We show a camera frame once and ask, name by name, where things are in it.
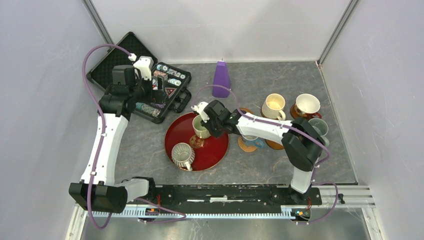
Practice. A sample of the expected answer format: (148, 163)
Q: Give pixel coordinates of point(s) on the blue mug white inside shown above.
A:
(252, 141)

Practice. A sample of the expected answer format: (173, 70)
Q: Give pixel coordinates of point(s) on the grey ribbed mug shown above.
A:
(183, 155)

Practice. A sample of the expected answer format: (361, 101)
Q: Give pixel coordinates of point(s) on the aluminium rail frame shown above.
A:
(333, 197)

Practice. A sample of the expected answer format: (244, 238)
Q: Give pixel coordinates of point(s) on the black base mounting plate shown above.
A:
(232, 198)

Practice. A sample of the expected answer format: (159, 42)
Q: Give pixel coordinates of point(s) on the cream yellow mug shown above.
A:
(273, 107)

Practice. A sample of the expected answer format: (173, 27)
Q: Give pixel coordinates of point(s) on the light green mug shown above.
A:
(199, 130)

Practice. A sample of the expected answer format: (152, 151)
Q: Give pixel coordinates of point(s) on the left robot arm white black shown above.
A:
(97, 191)

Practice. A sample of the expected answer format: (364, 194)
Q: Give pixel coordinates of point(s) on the woven rattan coaster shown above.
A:
(244, 147)

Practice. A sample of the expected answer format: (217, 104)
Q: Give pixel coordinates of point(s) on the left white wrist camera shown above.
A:
(143, 64)

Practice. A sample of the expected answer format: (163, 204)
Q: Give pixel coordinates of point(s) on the white bowl cup red outside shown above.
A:
(309, 104)

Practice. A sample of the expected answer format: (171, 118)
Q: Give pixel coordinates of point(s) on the black poker chip case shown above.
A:
(122, 56)

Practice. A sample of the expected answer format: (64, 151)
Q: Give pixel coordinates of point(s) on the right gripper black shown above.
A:
(207, 124)

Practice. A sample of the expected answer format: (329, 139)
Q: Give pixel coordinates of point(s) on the grey green mug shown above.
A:
(322, 128)

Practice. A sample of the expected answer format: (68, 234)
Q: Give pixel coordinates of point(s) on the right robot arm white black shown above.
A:
(303, 145)

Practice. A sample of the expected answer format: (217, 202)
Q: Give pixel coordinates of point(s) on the brown wooden coaster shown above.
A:
(246, 110)
(264, 116)
(295, 112)
(274, 145)

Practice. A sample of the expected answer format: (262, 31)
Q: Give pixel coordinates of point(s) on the red round tray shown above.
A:
(208, 152)

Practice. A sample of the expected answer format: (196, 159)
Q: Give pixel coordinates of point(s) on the purple metronome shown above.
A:
(221, 78)

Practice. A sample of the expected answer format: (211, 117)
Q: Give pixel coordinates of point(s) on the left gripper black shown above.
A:
(157, 96)

